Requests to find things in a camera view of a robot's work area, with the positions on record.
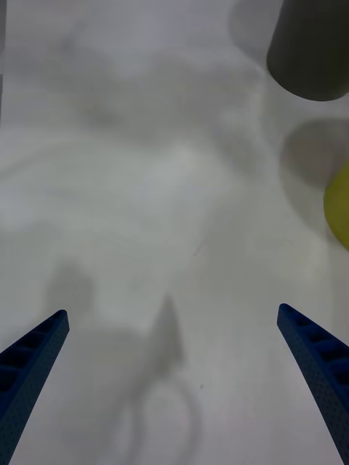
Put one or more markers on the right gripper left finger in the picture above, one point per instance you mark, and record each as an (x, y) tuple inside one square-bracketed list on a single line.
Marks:
[(29, 370)]

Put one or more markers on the grey plastic waste bin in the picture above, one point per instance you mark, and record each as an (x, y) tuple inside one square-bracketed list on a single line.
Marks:
[(309, 51)]

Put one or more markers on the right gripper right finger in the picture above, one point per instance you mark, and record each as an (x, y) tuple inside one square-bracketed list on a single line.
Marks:
[(320, 359)]

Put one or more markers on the yellow-green plastic waste bin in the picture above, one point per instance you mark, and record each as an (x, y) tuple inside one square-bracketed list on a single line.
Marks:
[(340, 207)]

